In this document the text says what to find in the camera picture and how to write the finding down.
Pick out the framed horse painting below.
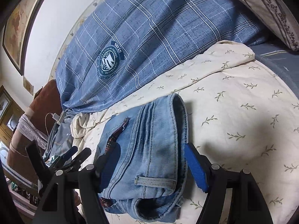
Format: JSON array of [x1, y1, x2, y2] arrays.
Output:
[[3, 0, 44, 75]]

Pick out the blue plaid blanket with emblem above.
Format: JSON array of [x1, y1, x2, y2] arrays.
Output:
[[56, 0, 266, 113]]

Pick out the white phone charger plug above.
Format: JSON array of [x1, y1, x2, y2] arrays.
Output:
[[52, 112, 64, 125]]

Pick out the blue denim jeans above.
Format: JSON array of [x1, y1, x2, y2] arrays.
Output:
[[95, 94, 189, 223]]

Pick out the white charging cable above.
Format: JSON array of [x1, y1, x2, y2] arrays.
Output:
[[44, 112, 57, 138]]

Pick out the wooden door with glass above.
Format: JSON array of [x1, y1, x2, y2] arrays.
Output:
[[0, 85, 24, 147]]

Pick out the cream leaf-print bedsheet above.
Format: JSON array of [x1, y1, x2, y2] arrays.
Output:
[[70, 41, 298, 223]]

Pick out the grey patterned quilt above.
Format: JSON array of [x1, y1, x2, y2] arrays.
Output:
[[43, 110, 75, 167]]

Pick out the lilac cloth on headboard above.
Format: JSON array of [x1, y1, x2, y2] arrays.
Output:
[[17, 114, 48, 150]]

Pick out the striped beige cushion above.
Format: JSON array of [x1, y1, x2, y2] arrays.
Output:
[[239, 0, 298, 51]]

